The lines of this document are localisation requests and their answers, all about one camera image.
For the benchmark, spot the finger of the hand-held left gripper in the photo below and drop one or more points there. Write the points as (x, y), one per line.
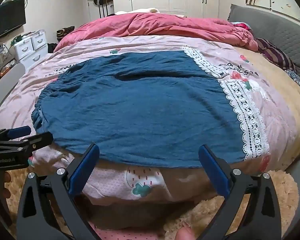
(41, 140)
(20, 131)

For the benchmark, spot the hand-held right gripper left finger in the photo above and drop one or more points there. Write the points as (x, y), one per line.
(83, 172)

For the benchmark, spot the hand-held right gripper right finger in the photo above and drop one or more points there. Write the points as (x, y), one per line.
(213, 172)

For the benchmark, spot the blue pants with white lace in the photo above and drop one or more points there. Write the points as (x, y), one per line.
(140, 105)

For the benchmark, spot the pink dotted pajama pants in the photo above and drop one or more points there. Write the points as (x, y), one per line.
(130, 235)

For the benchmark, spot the person's left hand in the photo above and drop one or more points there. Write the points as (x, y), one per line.
(6, 178)

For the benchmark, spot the grey board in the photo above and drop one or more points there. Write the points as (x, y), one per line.
(8, 85)

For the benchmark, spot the orange box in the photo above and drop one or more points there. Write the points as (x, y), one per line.
(6, 68)

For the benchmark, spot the beige fluffy rug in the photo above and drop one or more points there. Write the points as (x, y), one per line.
(282, 187)

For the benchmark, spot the wide white drawer box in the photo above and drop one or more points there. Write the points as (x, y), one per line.
(37, 58)

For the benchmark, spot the glass jar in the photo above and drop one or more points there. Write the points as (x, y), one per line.
(1, 50)

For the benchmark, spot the small white drawer box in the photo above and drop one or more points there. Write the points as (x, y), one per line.
(40, 38)
(23, 48)

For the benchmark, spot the black flat television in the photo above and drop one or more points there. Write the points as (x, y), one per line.
(5, 20)

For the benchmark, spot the purple striped cloth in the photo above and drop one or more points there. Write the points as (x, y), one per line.
(275, 52)

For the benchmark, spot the pink strawberry print blanket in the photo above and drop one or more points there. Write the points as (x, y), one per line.
(165, 45)

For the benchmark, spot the hanging bags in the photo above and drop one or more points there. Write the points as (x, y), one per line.
(93, 11)

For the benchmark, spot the red patterned cloth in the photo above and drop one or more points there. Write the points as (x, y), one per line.
(242, 26)

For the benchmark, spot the grey padded headboard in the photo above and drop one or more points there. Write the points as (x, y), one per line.
(265, 27)

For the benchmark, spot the red quilt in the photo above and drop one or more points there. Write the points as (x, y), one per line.
(152, 26)

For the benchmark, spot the cream pillow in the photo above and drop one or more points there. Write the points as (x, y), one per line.
(140, 11)

